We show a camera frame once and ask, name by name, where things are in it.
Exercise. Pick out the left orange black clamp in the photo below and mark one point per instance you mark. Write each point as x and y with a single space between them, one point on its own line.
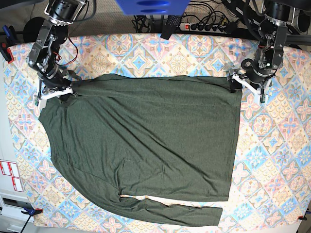
31 212

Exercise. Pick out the white power strip red switch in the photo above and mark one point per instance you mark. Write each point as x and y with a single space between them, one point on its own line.
201 27

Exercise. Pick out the upper left blue clamp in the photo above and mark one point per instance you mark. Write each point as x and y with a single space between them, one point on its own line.
5 46

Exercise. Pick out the black remote control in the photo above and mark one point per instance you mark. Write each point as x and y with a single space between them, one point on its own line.
170 26

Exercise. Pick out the red white sticker sheet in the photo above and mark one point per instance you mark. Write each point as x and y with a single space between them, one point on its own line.
10 169

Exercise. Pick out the dark green long-sleeve shirt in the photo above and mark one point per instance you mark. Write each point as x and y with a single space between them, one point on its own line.
121 141

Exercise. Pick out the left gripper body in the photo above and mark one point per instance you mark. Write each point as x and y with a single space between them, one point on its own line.
253 78

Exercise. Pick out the patterned tile tablecloth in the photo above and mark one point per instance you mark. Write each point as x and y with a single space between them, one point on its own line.
271 183

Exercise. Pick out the orange black clamp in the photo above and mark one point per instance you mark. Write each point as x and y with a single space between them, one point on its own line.
303 218
31 212

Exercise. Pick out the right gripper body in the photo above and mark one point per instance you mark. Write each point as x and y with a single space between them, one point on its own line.
51 85

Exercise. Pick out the right orange black clamp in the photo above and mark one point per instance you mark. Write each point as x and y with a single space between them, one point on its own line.
303 218

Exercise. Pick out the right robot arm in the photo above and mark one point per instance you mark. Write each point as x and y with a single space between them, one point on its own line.
44 55

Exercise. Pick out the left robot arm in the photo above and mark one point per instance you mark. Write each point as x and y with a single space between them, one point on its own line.
271 33

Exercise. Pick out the blue plastic box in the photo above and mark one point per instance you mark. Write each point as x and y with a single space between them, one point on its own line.
153 7

